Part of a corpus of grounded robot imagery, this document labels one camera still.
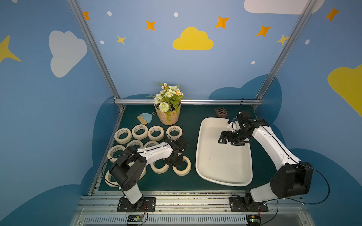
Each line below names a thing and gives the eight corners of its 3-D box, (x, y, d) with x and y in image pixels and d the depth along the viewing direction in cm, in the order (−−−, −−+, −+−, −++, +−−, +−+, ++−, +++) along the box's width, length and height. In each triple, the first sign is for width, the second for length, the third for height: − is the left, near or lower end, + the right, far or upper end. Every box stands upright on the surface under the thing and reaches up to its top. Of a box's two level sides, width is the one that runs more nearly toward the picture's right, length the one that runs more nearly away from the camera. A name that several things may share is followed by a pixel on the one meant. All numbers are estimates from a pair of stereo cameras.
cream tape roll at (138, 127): (131, 139, 102) (129, 137, 100) (134, 126, 110) (133, 124, 107) (146, 139, 102) (145, 137, 100) (148, 126, 110) (148, 124, 107)
